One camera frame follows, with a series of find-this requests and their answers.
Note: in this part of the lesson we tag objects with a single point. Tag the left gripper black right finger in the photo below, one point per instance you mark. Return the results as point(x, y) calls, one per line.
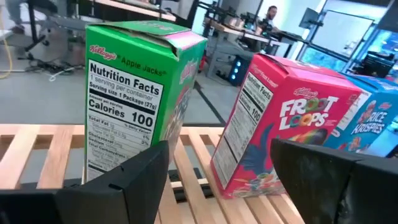
point(335, 193)

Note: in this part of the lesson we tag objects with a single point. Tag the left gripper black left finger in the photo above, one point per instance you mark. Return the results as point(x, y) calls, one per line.
point(109, 199)

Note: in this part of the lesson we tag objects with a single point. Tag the blue Rice Krispies cereal box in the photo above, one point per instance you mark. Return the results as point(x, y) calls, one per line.
point(373, 118)

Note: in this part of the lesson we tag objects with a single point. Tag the red Froot Loops cereal box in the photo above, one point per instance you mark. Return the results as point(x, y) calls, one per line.
point(280, 124)

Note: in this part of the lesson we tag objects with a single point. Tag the green Apple Jacks cereal box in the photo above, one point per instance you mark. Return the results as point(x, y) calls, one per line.
point(124, 109)

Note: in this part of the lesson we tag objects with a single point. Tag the wooden slatted shelf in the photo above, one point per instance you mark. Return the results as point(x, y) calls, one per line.
point(31, 149)

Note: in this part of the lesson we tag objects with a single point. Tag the black equipment case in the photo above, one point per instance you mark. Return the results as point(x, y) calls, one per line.
point(376, 63)

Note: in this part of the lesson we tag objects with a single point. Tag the computer tower with lights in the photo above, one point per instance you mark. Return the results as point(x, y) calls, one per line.
point(237, 70)

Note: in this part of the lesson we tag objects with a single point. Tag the large white screen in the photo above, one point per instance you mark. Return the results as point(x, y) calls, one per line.
point(342, 31)

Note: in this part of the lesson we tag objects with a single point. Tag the small black monitor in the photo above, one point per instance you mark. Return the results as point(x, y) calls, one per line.
point(309, 18)

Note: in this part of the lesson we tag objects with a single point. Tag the grey desk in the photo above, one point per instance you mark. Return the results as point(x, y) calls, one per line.
point(224, 46)

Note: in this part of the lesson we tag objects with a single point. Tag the person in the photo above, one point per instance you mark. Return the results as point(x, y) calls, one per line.
point(273, 17)
point(14, 12)

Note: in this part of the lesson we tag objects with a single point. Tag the wooden workbench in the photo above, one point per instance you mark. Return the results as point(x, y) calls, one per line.
point(140, 9)

